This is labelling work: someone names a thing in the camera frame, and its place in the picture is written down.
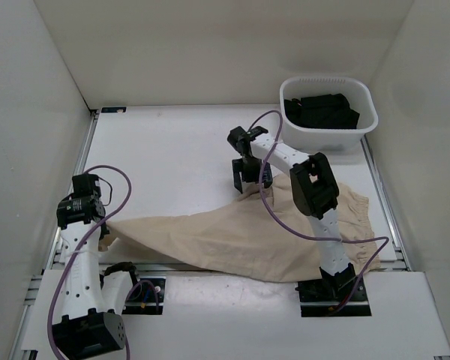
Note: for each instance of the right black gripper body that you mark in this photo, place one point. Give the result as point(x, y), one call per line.
point(251, 169)

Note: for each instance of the beige trousers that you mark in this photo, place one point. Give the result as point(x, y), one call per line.
point(241, 238)

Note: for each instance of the white plastic basket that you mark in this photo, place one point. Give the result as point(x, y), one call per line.
point(309, 85)

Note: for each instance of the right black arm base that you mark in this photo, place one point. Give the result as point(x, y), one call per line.
point(318, 301)

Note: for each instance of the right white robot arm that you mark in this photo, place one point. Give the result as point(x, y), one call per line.
point(314, 193)

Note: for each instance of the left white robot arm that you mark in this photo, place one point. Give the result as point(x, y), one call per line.
point(85, 316)

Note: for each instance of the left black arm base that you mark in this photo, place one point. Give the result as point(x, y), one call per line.
point(146, 300)

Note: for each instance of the black trousers in basket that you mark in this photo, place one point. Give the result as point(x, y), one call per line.
point(327, 112)

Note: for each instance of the blue corner label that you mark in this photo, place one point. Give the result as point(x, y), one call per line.
point(114, 109)

